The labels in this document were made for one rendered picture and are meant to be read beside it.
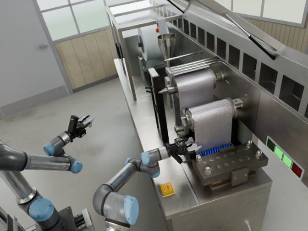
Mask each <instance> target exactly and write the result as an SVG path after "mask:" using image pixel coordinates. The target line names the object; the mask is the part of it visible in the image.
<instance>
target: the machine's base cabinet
mask: <svg viewBox="0 0 308 231"><path fill-rule="evenodd" d="M125 100H126V103H127V99H126V97H125ZM127 106H128V103H127ZM128 109H129V106H128ZM129 113H130V116H131V119H132V122H133V125H134V128H135V131H136V134H137V137H138V141H139V144H140V147H141V150H142V153H143V152H144V151H143V148H142V145H141V142H140V139H139V136H138V132H137V130H136V127H135V124H134V121H133V118H132V115H131V112H130V109H129ZM150 178H151V177H150ZM151 181H152V184H153V187H154V190H155V194H156V197H157V200H158V202H159V206H160V209H161V212H162V215H163V218H164V221H165V225H166V228H167V231H250V230H249V227H248V226H247V225H246V223H247V222H249V223H250V225H249V226H250V228H251V231H261V230H262V226H263V222H264V217H265V212H266V209H267V204H268V200H269V196H270V191H271V187H272V185H270V186H267V187H264V188H261V189H258V190H255V191H253V192H249V193H246V194H244V195H241V196H238V197H235V198H231V199H228V200H226V201H223V202H220V203H216V204H213V205H211V206H208V207H205V208H202V209H198V210H195V211H193V212H190V213H187V214H183V215H180V216H178V217H175V218H172V219H169V220H166V218H165V214H164V212H163V209H162V206H161V203H160V199H159V196H158V194H157V191H156V188H155V185H154V181H153V178H151Z"/></svg>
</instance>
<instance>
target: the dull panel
mask: <svg viewBox="0 0 308 231"><path fill-rule="evenodd" d="M215 100H219V99H218V98H217V97H216V96H215V95H214V101H215ZM235 121H236V122H237V123H238V131H237V143H236V145H237V146H238V145H241V144H244V143H247V139H248V128H247V127H246V126H245V125H244V124H243V123H242V122H241V121H240V120H239V119H238V118H237V117H236V119H235Z"/></svg>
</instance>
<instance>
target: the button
mask: <svg viewBox="0 0 308 231"><path fill-rule="evenodd" d="M160 189H161V191H162V194H163V196H166V195H169V194H172V193H174V189H173V186H172V184H171V182H168V183H165V184H162V185H160Z"/></svg>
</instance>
